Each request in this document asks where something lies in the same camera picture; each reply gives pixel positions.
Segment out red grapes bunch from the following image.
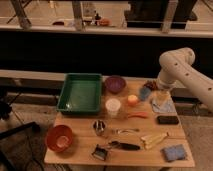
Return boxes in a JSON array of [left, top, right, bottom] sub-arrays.
[[144, 81, 158, 91]]

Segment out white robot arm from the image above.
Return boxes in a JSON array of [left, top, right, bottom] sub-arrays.
[[157, 47, 213, 113]]

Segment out white plastic cup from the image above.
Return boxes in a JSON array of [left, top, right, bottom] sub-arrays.
[[105, 98, 121, 117]]

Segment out metal cup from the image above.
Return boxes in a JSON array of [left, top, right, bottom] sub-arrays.
[[93, 120, 106, 136]]

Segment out purple bowl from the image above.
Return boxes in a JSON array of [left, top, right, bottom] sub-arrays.
[[104, 75, 126, 94]]

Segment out green plastic tray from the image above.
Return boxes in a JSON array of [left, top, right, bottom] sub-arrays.
[[57, 73, 102, 115]]

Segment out orange round fruit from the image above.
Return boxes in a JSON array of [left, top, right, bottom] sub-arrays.
[[127, 95, 139, 106]]

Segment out blue scrub brush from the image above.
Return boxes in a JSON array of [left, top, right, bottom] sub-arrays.
[[139, 87, 151, 101]]

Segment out metal fork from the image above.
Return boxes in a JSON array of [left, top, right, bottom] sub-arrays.
[[112, 129, 140, 134]]

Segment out orange carrot toy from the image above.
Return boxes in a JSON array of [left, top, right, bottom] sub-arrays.
[[126, 112, 148, 119]]

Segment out wooden table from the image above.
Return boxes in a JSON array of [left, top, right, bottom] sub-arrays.
[[44, 80, 195, 168]]

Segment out light blue cloth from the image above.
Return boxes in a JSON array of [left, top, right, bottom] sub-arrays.
[[151, 91, 176, 114]]

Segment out black rectangular block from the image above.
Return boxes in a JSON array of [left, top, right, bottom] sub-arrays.
[[157, 116, 179, 125]]

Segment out yellow banana toy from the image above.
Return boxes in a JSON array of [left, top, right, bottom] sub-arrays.
[[141, 133, 168, 150]]

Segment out orange bowl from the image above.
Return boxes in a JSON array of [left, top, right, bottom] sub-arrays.
[[45, 125, 73, 152]]

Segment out blue sponge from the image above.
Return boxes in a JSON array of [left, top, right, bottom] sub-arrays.
[[162, 144, 187, 162]]

